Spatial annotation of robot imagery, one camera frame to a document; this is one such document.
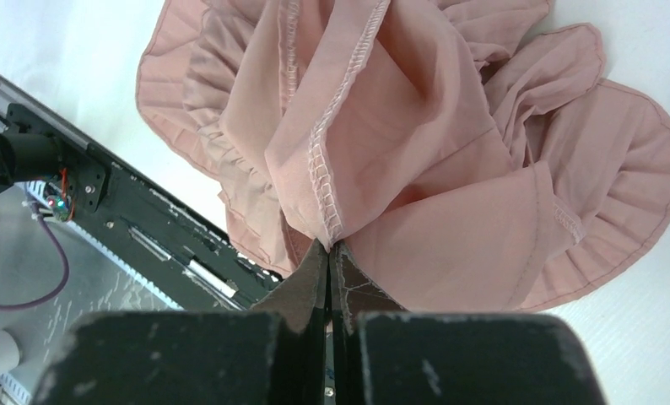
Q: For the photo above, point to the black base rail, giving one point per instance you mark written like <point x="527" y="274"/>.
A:
<point x="187" y="261"/>

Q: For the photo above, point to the dusty pink skirt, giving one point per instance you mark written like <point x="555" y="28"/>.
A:
<point x="466" y="168"/>

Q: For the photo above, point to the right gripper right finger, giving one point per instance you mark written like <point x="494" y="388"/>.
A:
<point x="353" y="291"/>

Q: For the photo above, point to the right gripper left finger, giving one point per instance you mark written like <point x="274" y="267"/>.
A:
<point x="299" y="296"/>

